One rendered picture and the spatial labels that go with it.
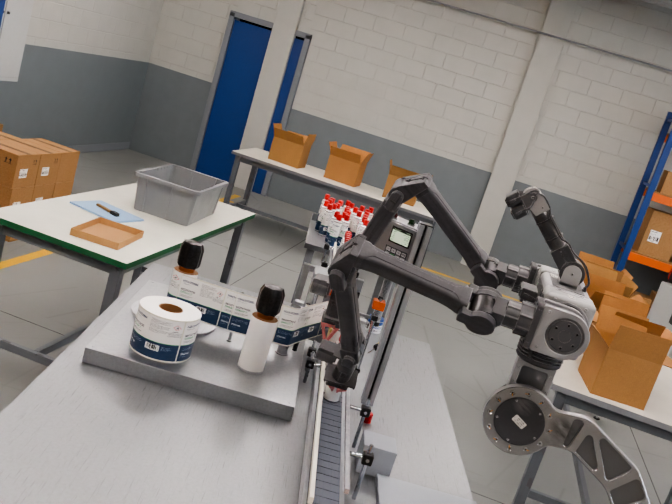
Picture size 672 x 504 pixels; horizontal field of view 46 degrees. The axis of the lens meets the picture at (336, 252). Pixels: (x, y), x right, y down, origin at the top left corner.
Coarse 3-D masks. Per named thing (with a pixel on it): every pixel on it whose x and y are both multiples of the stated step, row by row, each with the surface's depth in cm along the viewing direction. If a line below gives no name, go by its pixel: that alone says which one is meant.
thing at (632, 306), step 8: (608, 296) 454; (616, 296) 453; (608, 304) 453; (616, 304) 453; (624, 304) 452; (632, 304) 452; (640, 304) 451; (616, 312) 413; (632, 312) 451; (640, 312) 451; (592, 320) 422; (632, 320) 413; (640, 320) 411; (592, 328) 450; (648, 328) 413; (656, 328) 411; (664, 328) 410; (664, 336) 431
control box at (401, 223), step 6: (390, 222) 270; (396, 222) 269; (402, 222) 269; (390, 228) 270; (402, 228) 267; (408, 228) 266; (414, 228) 266; (384, 234) 271; (414, 234) 265; (378, 240) 273; (384, 240) 271; (378, 246) 273; (384, 246) 271; (396, 246) 269; (408, 252) 266
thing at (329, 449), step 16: (320, 368) 285; (336, 416) 250; (320, 432) 236; (336, 432) 239; (320, 448) 226; (336, 448) 229; (320, 464) 217; (336, 464) 220; (320, 480) 209; (336, 480) 212; (320, 496) 202; (336, 496) 204
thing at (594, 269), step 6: (582, 264) 540; (588, 264) 540; (588, 270) 539; (594, 270) 539; (600, 270) 539; (606, 270) 539; (606, 276) 538; (612, 276) 538; (624, 282) 528; (630, 282) 519; (630, 288) 496; (636, 288) 503; (624, 294) 500; (630, 294) 505
